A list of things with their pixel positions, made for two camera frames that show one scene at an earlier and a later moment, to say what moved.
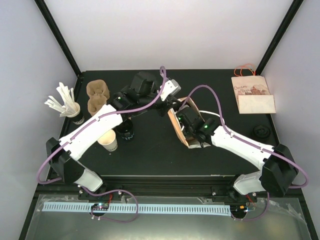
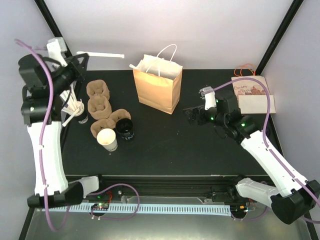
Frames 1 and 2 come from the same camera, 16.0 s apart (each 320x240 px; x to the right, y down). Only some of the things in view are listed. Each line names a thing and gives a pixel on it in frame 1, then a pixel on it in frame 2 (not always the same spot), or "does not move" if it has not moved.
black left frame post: x=48 y=17 does not move
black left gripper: x=171 y=102 to x=80 y=70
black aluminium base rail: x=115 y=187 does not move
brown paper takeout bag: x=187 y=101 to x=158 y=79
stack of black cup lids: x=125 y=129 does not move
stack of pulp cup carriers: x=98 y=92 does not move
